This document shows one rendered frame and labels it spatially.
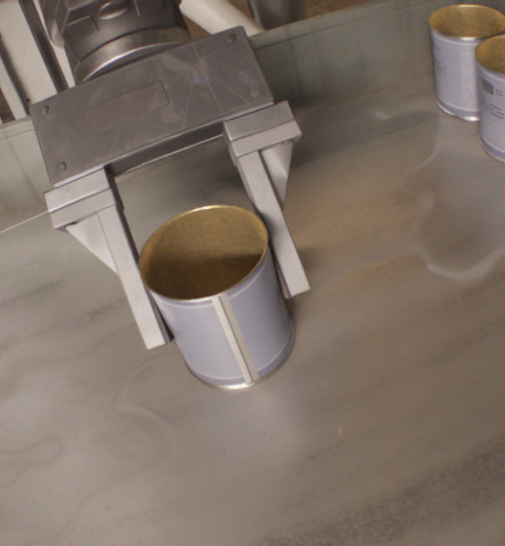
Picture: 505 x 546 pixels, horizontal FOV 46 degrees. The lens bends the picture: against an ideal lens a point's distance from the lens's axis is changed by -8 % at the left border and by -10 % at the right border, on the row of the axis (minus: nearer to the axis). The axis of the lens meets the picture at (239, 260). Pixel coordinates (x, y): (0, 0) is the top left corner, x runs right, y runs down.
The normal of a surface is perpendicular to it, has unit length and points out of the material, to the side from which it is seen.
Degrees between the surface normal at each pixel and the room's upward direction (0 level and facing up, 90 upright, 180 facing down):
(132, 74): 45
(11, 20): 90
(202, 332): 90
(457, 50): 90
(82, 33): 135
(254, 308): 90
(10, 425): 0
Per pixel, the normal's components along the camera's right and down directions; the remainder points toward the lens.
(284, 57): 0.27, 0.63
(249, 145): 0.03, -0.04
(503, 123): -0.65, 0.63
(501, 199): -0.23, -0.69
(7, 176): -0.01, 0.71
